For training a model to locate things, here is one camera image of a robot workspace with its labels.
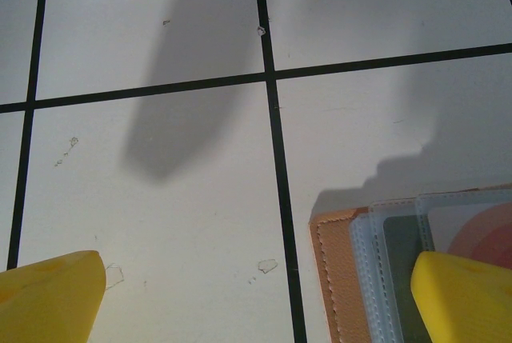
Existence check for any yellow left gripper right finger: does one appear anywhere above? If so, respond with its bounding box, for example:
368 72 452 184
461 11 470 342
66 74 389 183
411 250 512 343

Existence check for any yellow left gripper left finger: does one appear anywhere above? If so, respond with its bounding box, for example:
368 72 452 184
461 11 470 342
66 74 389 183
0 249 108 343

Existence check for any white card with red circle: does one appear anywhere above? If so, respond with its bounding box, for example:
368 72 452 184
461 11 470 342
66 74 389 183
426 201 512 274

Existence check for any black card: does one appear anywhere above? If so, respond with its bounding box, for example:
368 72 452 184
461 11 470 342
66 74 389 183
382 214 427 343

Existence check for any tan leather card holder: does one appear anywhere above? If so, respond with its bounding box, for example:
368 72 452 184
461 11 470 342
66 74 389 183
310 185 512 343

